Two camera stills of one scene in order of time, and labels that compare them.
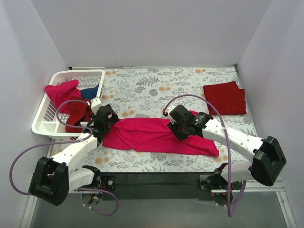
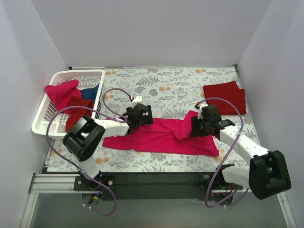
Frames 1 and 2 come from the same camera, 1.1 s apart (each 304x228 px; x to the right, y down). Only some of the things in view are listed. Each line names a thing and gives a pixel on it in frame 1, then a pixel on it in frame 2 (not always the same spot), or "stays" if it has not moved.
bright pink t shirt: (154, 134) stays
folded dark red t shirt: (227, 97) stays
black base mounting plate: (155, 185) stays
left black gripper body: (100, 132) to (148, 115)
